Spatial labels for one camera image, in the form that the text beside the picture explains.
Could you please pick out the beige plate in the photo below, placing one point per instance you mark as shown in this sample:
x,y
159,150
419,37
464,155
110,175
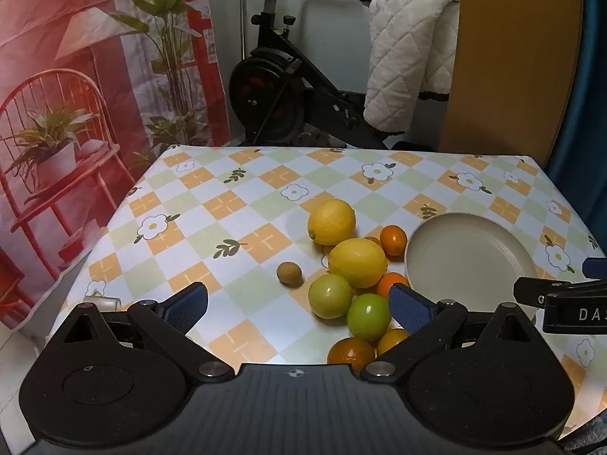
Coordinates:
x,y
464,256

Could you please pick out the yellow-green apple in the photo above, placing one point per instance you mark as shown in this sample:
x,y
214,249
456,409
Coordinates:
x,y
330,295

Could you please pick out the green apple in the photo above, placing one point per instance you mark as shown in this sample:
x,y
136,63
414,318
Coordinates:
x,y
368,316

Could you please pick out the white quilted jacket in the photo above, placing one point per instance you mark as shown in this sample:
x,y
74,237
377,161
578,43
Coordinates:
x,y
403,57

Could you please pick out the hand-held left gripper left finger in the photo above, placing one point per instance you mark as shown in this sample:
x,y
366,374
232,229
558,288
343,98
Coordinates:
x,y
187,305

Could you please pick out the small brown kiwi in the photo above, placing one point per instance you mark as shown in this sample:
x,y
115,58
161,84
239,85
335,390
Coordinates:
x,y
289,274

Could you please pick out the yellow lemon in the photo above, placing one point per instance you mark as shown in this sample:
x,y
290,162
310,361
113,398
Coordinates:
x,y
358,263
332,222

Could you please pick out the dark orange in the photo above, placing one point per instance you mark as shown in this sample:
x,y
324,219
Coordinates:
x,y
351,353

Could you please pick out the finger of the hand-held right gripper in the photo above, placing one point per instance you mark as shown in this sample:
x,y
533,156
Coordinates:
x,y
531,291
596,266

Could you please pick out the red printed backdrop cloth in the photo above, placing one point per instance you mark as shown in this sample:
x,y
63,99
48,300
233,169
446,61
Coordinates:
x,y
71,104

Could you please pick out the yellowish orange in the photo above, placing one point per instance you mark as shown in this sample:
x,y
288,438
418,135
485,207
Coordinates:
x,y
389,341

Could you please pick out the clear plastic clip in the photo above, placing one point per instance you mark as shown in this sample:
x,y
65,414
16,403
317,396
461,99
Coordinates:
x,y
102,302

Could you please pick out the wooden board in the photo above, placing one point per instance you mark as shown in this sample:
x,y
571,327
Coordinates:
x,y
512,57

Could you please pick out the small bright orange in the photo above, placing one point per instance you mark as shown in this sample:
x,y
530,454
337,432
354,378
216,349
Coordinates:
x,y
394,240
389,286

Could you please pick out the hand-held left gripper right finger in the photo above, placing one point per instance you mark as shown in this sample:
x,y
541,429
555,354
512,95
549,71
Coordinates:
x,y
408,308

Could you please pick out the black exercise bike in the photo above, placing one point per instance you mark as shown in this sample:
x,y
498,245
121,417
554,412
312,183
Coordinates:
x,y
265,95

